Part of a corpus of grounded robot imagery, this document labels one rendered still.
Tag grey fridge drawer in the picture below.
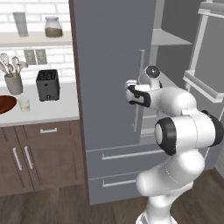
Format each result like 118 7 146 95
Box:
87 171 147 206
85 142 176 179

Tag dark grey toaster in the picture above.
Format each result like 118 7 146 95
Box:
35 68 61 102

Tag pale wall shelf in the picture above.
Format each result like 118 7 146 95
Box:
0 31 74 48

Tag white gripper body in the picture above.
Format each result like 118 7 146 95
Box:
124 80 141 106

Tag long grey fridge door handle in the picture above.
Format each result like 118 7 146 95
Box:
133 49 146 133

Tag white fridge door bin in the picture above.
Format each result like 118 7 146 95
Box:
198 1 224 19
182 69 224 104

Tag grey fridge drawer handle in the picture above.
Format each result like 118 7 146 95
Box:
101 149 165 162
101 178 137 188

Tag glass jar with brown filling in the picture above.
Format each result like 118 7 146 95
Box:
44 16 64 39

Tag brown cupboard door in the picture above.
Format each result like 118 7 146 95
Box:
0 125 36 198
15 122 87 191

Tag silver drawer handle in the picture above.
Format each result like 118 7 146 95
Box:
39 127 59 135

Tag grey fridge inner shelf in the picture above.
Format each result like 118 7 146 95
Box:
150 28 193 46

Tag pale kitchen spoon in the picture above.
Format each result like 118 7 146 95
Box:
10 55 20 75

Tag brown cupboard drawer front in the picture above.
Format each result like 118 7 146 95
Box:
17 119 82 140

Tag grey wall outlet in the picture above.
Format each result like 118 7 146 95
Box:
23 48 38 66
34 48 48 66

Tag grey utensil pot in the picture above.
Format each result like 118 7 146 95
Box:
3 73 24 96

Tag metal whisk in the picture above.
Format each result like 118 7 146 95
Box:
0 52 11 75

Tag pale kitchen spatula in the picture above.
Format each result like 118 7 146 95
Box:
17 60 30 75

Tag tall grey cup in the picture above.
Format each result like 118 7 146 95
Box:
11 10 30 38

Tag grey fridge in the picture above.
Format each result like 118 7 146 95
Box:
69 0 224 206

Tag glass of lemonade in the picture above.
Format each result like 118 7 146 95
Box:
17 97 32 113

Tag brown wooden bowl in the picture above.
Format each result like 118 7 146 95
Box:
0 94 18 116

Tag grey open fridge door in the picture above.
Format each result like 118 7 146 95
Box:
183 0 224 172

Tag silver cupboard door handle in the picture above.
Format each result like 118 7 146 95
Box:
24 145 34 170
11 147 24 172

